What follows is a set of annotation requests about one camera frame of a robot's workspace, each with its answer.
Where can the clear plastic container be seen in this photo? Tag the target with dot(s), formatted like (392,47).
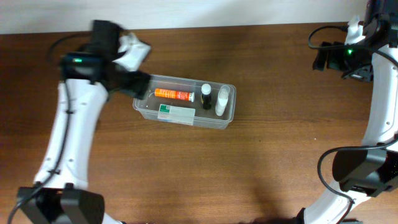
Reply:
(149,106)

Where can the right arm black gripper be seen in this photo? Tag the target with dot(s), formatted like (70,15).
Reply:
(325,60)

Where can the white green medicine box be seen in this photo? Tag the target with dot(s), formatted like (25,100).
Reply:
(175,114)

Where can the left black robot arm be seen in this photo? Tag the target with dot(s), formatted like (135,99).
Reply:
(108,63)

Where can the dark white-cap bottle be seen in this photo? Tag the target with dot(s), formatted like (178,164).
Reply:
(206,96)

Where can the white clear-cap bottle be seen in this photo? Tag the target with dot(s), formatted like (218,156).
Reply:
(222,102)

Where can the orange tablet tube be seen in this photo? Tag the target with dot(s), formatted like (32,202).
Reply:
(173,94)

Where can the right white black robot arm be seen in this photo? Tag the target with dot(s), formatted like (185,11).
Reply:
(354,174)

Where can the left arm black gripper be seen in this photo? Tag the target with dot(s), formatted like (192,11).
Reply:
(132,83)

